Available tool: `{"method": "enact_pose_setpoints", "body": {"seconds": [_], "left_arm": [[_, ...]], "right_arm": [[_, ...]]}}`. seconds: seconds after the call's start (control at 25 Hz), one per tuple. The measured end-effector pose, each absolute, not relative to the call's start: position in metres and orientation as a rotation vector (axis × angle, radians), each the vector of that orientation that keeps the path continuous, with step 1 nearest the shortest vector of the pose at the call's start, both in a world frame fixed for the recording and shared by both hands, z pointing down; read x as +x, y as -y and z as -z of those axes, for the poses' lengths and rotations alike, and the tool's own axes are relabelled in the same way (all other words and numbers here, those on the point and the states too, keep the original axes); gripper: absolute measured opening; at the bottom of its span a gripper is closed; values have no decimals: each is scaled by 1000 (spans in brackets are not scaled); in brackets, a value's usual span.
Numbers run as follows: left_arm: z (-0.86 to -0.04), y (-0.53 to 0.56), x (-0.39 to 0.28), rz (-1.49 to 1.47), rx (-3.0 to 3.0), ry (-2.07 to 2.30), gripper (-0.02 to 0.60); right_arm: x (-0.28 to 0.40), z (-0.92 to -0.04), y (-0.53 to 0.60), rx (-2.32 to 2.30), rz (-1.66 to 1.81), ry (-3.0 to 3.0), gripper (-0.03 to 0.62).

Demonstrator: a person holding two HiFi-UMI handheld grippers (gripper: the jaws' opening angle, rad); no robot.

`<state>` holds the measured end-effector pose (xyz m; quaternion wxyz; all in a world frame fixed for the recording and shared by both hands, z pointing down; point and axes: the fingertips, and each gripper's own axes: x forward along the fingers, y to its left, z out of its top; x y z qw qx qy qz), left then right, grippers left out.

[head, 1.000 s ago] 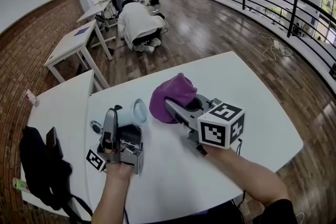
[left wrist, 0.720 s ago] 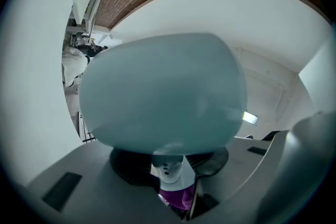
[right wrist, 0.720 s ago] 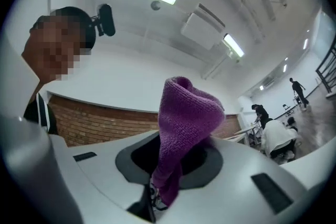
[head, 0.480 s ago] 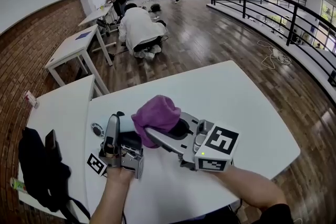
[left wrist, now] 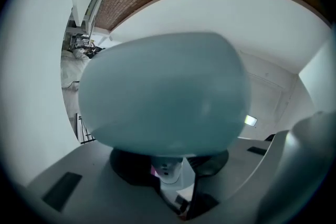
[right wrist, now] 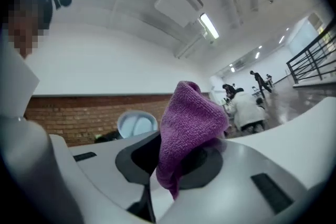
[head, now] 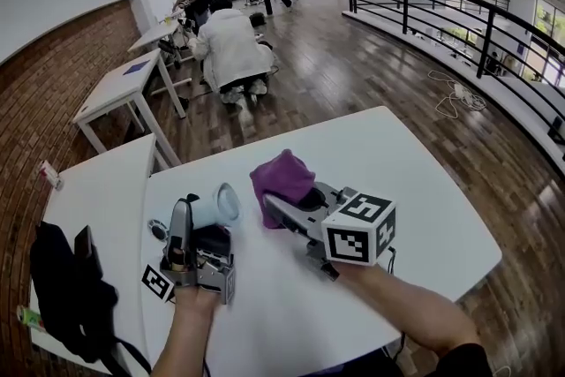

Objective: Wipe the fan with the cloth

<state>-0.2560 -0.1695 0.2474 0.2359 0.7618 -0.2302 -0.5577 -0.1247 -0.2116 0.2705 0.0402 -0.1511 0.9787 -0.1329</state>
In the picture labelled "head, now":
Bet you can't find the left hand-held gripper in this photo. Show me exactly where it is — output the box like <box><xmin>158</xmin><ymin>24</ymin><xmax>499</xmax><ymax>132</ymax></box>
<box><xmin>140</xmin><ymin>196</ymin><xmax>237</xmax><ymax>306</ymax></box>

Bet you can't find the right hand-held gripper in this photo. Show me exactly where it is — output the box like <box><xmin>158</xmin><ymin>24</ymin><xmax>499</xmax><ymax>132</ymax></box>
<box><xmin>262</xmin><ymin>180</ymin><xmax>397</xmax><ymax>282</ymax></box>

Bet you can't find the purple cloth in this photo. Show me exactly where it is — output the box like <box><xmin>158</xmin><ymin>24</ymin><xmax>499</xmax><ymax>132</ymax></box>
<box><xmin>249</xmin><ymin>148</ymin><xmax>317</xmax><ymax>230</ymax></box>

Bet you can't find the person's right forearm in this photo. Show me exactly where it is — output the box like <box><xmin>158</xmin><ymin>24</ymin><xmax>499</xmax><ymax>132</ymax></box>
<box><xmin>330</xmin><ymin>262</ymin><xmax>482</xmax><ymax>361</ymax></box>

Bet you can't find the person's left forearm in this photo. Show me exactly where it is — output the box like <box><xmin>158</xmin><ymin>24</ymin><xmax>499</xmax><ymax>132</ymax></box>
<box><xmin>151</xmin><ymin>284</ymin><xmax>222</xmax><ymax>377</ymax></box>

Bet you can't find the person's left hand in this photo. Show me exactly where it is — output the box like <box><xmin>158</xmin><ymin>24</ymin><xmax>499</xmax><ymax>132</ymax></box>
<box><xmin>169</xmin><ymin>246</ymin><xmax>190</xmax><ymax>273</ymax></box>

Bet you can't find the white table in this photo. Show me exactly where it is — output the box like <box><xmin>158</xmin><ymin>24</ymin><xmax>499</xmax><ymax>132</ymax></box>
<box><xmin>72</xmin><ymin>48</ymin><xmax>187</xmax><ymax>154</ymax></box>
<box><xmin>28</xmin><ymin>133</ymin><xmax>183</xmax><ymax>376</ymax></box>
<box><xmin>127</xmin><ymin>18</ymin><xmax>186</xmax><ymax>55</ymax></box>

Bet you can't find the black phone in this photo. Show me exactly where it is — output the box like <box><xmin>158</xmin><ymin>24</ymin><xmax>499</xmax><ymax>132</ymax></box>
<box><xmin>73</xmin><ymin>224</ymin><xmax>95</xmax><ymax>262</ymax></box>

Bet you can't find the black backpack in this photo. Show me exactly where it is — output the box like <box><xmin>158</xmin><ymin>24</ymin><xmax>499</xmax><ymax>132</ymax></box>
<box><xmin>29</xmin><ymin>221</ymin><xmax>152</xmax><ymax>377</ymax></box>

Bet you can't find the purple paper sheet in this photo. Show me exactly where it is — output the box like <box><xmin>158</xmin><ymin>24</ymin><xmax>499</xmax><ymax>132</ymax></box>
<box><xmin>122</xmin><ymin>61</ymin><xmax>149</xmax><ymax>78</ymax></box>

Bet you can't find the person's black clothing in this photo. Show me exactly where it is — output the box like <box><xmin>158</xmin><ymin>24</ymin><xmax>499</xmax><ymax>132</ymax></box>
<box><xmin>304</xmin><ymin>343</ymin><xmax>492</xmax><ymax>377</ymax></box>

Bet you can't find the black metal railing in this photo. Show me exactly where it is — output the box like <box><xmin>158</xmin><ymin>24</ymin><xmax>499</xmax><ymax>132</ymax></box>
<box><xmin>346</xmin><ymin>0</ymin><xmax>565</xmax><ymax>138</ymax></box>

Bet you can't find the white floor cable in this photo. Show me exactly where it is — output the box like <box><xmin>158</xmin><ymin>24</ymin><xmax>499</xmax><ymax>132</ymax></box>
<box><xmin>426</xmin><ymin>69</ymin><xmax>488</xmax><ymax>120</ymax></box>

